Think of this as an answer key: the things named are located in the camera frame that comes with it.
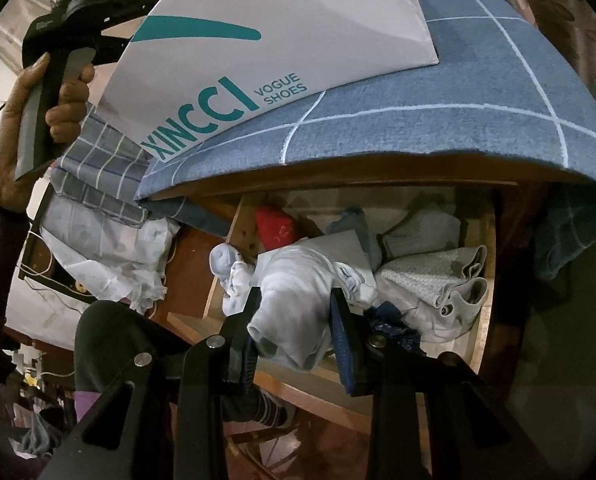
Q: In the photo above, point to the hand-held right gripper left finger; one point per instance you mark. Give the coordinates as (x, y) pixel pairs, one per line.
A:
(250, 357)

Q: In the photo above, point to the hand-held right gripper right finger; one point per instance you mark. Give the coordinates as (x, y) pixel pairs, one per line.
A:
(340, 340)

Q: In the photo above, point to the dark blue lace underwear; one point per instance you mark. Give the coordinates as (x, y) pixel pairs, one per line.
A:
(392, 317)

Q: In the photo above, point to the light grey patterned sock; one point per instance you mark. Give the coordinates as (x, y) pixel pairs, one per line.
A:
(240, 290)

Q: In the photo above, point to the pale blue small underwear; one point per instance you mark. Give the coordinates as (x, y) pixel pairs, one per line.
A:
(223, 260)

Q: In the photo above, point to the white waffle underwear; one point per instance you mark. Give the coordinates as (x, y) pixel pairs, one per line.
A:
(427, 270)

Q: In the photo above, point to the blue-grey sock pair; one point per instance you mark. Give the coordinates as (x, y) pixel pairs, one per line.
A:
(353, 220)

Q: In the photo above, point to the red underwear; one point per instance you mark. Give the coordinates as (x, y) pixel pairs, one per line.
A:
(273, 227)

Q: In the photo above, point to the wooden drawer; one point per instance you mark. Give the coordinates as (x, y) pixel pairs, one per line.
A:
(238, 225)

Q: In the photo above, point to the white shoe box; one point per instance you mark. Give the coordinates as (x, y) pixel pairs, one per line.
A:
(278, 35)

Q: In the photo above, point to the person's left forearm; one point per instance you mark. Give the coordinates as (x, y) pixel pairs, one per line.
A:
(0, 220)

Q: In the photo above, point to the person's left hand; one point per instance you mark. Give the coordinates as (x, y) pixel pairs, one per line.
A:
(8, 135)

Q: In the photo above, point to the grey checked cloth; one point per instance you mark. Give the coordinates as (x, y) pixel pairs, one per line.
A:
(103, 160)

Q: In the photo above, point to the white crumpled cloth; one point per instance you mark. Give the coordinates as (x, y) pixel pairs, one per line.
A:
(108, 250)

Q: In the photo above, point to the blue checked tablecloth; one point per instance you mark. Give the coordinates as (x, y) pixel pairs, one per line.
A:
(427, 125)

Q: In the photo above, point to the leaf print curtain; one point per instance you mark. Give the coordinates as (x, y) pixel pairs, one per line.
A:
(577, 35)

